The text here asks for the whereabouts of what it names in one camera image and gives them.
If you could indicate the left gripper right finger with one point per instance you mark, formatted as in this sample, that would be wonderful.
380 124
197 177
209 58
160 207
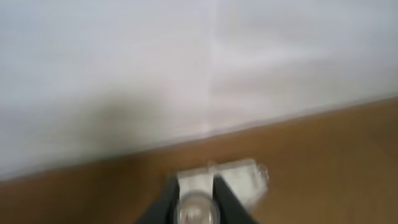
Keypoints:
230 208

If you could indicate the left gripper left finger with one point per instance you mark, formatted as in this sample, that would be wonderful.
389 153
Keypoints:
163 211

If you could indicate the white test tube rack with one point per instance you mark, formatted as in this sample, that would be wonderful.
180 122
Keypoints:
242 183

